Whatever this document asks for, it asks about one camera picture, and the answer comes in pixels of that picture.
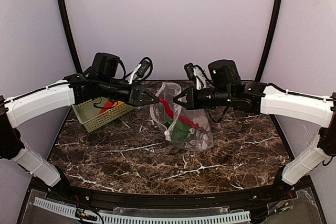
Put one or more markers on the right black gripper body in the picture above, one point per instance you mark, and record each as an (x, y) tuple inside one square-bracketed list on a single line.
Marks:
[(195, 98)]

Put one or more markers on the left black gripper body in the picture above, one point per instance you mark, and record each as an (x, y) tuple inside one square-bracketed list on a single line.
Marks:
[(134, 95)]

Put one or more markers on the clear zip top bag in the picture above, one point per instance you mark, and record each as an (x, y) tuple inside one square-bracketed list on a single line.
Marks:
[(201, 138)]

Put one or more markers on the white bok choy toy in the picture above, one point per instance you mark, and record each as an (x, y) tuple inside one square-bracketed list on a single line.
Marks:
[(180, 132)]

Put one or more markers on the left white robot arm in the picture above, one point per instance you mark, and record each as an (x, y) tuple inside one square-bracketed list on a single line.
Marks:
[(28, 109)]

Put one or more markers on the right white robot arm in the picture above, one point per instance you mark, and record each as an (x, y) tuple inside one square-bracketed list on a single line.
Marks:
[(269, 99)]

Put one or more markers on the red pepper toy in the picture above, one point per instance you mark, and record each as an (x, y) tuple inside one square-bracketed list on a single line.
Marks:
[(108, 105)]

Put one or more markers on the beige perforated plastic basket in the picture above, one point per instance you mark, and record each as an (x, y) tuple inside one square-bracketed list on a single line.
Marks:
[(88, 115)]

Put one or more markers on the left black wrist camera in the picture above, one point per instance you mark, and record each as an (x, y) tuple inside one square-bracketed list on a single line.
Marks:
[(141, 72)]

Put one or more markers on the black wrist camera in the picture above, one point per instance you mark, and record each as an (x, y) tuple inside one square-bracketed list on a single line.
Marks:
[(197, 74), (141, 72)]

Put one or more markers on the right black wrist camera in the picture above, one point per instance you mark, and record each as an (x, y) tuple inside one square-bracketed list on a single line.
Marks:
[(197, 74)]

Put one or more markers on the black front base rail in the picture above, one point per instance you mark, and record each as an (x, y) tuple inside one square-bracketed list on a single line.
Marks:
[(299, 205)]

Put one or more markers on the left black frame post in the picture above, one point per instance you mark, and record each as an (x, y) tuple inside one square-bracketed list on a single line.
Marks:
[(69, 36)]

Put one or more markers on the black frame post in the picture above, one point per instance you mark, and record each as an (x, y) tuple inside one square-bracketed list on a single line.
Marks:
[(69, 36), (268, 40)]

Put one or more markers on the right black frame post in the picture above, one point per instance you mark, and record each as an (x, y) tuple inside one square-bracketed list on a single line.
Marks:
[(268, 40)]

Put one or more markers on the white slotted cable duct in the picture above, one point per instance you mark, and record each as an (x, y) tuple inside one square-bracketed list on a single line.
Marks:
[(136, 215)]

